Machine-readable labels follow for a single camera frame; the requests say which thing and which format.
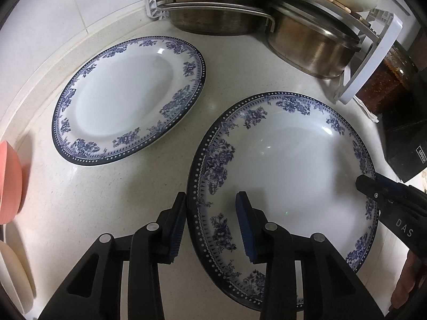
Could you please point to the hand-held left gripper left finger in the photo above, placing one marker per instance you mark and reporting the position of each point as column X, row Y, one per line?
column 176, row 228

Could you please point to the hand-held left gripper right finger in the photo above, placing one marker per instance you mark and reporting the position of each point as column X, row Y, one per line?
column 245, row 231

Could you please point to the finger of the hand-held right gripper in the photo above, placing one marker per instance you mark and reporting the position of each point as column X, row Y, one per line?
column 368, row 186

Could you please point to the blue floral plate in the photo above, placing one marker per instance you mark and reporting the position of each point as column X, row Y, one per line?
column 126, row 86
column 293, row 173

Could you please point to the salmon bowl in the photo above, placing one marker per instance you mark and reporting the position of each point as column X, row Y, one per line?
column 10, row 183

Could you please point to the person's right hand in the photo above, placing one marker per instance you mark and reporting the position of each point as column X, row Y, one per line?
column 408, row 280

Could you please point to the black box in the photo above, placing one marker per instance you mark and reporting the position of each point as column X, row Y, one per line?
column 405, row 140

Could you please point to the white paper scrap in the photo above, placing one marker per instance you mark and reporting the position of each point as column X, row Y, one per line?
column 367, row 110

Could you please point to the glass jar of brown sauce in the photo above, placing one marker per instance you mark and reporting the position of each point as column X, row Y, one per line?
column 387, row 80

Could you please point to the white dish rack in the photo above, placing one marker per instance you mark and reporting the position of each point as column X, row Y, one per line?
column 367, row 73

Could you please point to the cream bowl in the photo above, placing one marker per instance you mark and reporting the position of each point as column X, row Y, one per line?
column 13, row 273

